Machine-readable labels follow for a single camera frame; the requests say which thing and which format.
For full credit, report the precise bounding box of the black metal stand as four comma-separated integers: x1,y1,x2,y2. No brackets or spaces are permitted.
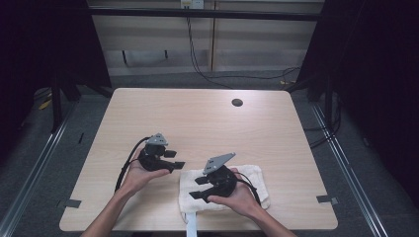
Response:
49,70,64,134

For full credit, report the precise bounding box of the bundle of black cables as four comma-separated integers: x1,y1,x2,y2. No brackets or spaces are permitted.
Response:
303,93,343,150

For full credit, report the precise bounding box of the black cable on floor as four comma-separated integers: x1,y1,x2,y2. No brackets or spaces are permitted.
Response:
186,7,301,90

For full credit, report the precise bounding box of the yellow object on floor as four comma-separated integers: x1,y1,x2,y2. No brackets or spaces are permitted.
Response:
38,98,53,112

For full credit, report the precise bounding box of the metal floor rail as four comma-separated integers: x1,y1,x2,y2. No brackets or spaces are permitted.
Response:
0,102,79,237
310,103,390,237

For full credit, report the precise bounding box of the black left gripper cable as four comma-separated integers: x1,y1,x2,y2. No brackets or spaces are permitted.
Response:
114,135,152,194

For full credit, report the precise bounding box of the dark curtain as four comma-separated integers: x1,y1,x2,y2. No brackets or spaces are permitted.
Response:
286,0,419,200
0,0,112,166

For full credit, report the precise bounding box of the black horizontal bar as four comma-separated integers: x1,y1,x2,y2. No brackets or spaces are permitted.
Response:
88,7,326,23

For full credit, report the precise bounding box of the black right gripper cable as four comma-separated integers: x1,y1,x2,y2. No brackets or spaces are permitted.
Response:
234,171,263,207

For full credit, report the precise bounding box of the grey tape strip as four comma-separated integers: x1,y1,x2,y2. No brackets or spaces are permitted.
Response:
56,198,82,209
315,195,340,205

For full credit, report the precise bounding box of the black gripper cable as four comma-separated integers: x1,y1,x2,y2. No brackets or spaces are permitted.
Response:
114,135,152,194
234,171,263,207

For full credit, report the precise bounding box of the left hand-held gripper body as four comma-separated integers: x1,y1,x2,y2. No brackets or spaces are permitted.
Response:
137,132,176,174

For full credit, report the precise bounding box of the white wall outlet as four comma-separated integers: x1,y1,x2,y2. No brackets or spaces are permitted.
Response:
180,0,206,10

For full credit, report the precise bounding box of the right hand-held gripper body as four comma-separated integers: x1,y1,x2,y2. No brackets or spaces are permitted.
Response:
200,151,239,203

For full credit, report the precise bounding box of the person's right hand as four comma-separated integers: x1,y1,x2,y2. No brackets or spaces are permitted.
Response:
207,167,264,219

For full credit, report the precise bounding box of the person's left hand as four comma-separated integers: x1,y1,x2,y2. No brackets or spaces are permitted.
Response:
119,147,171,199

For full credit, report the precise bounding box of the cream white towel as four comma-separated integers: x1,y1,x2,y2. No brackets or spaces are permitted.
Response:
178,164,272,237

